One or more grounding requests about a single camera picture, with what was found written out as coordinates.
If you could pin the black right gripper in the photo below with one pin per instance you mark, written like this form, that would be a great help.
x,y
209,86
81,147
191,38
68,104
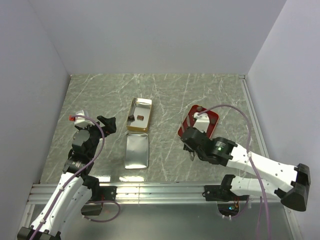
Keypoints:
x,y
186,147

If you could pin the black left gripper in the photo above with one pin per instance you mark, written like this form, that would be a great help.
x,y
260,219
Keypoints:
x,y
109,127

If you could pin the dark chocolate piece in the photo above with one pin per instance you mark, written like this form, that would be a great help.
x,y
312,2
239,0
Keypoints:
x,y
131,118

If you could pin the brown square chocolate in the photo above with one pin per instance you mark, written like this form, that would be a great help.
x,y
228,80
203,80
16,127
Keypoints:
x,y
140,117

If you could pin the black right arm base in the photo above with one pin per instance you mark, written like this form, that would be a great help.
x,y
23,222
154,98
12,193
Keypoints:
x,y
228,204

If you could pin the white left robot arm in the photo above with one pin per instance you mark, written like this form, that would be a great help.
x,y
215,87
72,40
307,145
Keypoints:
x,y
53,220

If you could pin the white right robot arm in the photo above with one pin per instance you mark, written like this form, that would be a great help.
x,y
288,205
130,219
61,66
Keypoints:
x,y
288,183

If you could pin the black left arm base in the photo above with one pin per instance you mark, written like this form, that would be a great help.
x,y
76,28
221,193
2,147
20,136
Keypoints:
x,y
105,193

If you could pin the red tin tray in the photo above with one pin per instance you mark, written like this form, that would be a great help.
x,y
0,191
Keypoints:
x,y
189,121

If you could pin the silver tin lid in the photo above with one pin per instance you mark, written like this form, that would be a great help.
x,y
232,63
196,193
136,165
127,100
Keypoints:
x,y
136,151

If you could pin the gold tin box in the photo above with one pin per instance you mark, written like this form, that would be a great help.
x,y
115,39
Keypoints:
x,y
139,106

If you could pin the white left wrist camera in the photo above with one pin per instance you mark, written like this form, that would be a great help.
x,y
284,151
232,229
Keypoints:
x,y
79,121

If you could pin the aluminium front rail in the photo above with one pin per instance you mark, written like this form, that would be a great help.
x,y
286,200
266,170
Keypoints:
x,y
142,193

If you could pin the aluminium rail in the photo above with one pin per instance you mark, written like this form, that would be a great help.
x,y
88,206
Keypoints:
x,y
253,116
142,193

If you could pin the aluminium right rail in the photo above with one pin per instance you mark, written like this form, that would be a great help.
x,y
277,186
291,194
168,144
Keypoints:
x,y
253,116

